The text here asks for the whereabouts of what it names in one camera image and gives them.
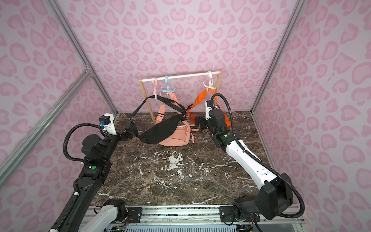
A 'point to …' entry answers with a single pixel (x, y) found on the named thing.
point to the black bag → (163, 131)
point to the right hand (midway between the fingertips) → (204, 114)
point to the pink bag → (182, 137)
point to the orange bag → (192, 116)
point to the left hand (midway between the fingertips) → (123, 118)
